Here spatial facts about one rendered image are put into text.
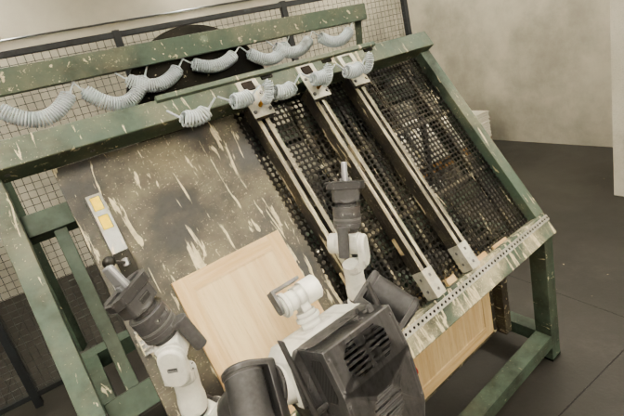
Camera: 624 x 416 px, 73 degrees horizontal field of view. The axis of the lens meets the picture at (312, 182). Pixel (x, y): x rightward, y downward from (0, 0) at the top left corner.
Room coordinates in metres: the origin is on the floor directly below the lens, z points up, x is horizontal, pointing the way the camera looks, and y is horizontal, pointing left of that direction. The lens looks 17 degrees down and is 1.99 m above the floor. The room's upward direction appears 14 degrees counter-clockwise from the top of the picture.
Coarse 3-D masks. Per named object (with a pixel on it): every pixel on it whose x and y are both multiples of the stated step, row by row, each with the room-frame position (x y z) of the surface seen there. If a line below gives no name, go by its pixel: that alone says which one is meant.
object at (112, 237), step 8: (88, 200) 1.37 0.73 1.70; (96, 216) 1.34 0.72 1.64; (112, 224) 1.34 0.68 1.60; (104, 232) 1.32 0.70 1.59; (112, 232) 1.33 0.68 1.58; (120, 232) 1.33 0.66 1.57; (104, 240) 1.33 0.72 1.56; (112, 240) 1.31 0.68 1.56; (120, 240) 1.32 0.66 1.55; (112, 248) 1.29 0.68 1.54; (120, 248) 1.30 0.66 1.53; (112, 256) 1.29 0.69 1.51
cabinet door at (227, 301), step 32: (224, 256) 1.40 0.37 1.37; (256, 256) 1.44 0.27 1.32; (288, 256) 1.47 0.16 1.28; (192, 288) 1.30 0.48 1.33; (224, 288) 1.33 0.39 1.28; (256, 288) 1.36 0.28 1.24; (288, 288) 1.40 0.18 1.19; (192, 320) 1.23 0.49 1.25; (224, 320) 1.26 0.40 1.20; (256, 320) 1.29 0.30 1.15; (288, 320) 1.32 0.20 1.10; (224, 352) 1.19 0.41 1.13; (256, 352) 1.22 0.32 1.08
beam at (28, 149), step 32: (320, 64) 2.06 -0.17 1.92; (384, 64) 2.32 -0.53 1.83; (192, 96) 1.70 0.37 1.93; (224, 96) 1.75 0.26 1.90; (64, 128) 1.45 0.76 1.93; (96, 128) 1.49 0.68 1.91; (128, 128) 1.53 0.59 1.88; (160, 128) 1.61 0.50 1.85; (0, 160) 1.32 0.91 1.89; (32, 160) 1.35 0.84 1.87; (64, 160) 1.44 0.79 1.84
